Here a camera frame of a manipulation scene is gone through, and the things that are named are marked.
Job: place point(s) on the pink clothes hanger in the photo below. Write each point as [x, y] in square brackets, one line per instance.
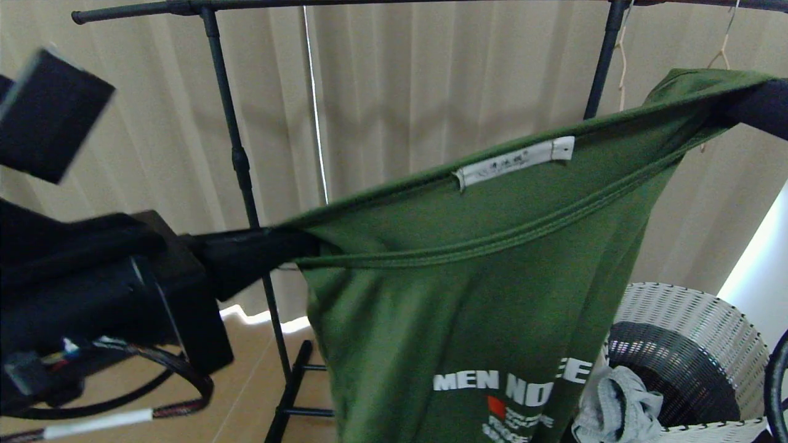
[725, 46]
[622, 74]

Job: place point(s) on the white laundry basket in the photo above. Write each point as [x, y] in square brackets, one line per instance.
[695, 307]

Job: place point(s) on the green printed shirt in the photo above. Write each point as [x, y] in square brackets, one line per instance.
[462, 295]

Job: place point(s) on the pale grey garment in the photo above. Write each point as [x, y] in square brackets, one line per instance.
[615, 406]

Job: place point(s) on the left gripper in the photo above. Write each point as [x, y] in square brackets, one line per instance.
[184, 295]

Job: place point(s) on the black clothes rack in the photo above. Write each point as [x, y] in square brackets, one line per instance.
[240, 160]

